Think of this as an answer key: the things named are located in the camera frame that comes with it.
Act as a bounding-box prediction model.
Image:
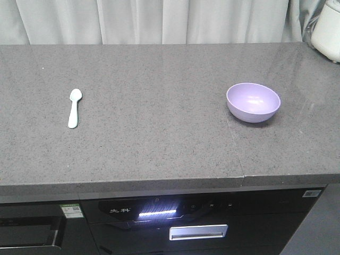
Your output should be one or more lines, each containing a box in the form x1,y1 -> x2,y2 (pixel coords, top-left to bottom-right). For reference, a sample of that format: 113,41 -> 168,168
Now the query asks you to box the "lilac plastic bowl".
226,83 -> 281,123

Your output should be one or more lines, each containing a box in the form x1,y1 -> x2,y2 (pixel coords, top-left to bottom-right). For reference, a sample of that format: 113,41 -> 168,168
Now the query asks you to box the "pale green plastic spoon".
68,89 -> 82,129

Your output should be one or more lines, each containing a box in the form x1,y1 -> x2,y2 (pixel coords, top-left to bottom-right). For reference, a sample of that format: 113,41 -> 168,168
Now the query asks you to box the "black drawer disinfection cabinet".
81,186 -> 324,254

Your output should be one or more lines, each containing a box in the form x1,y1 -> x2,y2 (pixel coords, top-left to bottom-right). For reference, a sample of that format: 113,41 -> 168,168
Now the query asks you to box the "green energy label sticker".
60,203 -> 84,218

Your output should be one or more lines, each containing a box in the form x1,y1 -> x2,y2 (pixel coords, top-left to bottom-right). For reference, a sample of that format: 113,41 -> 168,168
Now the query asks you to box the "white QR code sticker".
302,189 -> 322,198

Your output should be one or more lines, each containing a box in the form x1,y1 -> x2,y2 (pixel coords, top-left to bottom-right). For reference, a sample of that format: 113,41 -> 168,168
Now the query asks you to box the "black built-in dishwasher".
1,201 -> 99,254

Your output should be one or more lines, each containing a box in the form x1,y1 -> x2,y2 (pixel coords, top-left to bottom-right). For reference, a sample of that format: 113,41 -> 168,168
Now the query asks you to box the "white curtain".
1,1 -> 324,45

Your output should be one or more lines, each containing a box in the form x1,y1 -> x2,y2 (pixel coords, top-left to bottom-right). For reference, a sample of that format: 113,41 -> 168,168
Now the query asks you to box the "white rice cooker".
311,0 -> 339,63

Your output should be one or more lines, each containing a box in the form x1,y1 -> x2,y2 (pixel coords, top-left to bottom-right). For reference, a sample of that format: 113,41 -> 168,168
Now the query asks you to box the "grey cabinet door panel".
281,184 -> 339,254

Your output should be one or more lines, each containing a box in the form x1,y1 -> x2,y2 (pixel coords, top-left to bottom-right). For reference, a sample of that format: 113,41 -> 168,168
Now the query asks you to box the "silver upper drawer handle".
169,224 -> 228,241

